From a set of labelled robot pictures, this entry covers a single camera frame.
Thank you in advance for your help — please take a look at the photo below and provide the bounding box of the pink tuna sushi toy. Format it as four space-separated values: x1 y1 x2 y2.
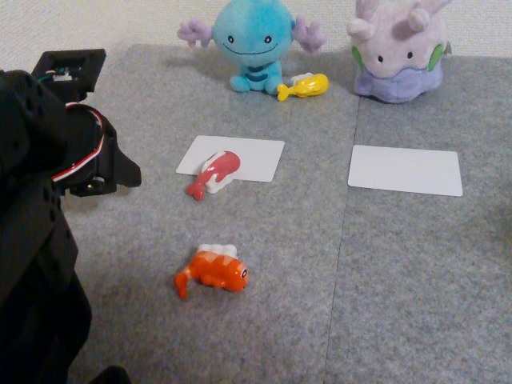
186 150 242 202

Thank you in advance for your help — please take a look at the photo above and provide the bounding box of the yellow egg sushi toy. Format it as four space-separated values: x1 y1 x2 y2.
276 72 330 102

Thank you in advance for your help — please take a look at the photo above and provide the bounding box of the orange shrimp sushi toy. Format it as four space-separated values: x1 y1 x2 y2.
174 242 250 300

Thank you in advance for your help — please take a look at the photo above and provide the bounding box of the blue Wooper plush toy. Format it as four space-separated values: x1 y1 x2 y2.
178 0 327 95

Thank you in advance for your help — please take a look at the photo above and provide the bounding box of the purple Goomy plush toy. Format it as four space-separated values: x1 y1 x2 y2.
346 0 453 105

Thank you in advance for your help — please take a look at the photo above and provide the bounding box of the white blank card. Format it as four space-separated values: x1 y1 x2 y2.
175 134 286 183
346 144 464 198

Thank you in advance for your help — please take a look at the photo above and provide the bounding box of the grey felt mat tile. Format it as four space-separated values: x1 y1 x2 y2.
63 42 361 384
323 55 512 384

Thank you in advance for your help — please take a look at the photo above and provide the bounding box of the red white servo cable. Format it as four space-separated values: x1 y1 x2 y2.
50 102 107 184

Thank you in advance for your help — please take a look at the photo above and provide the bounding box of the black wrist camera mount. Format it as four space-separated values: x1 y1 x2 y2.
30 48 107 104

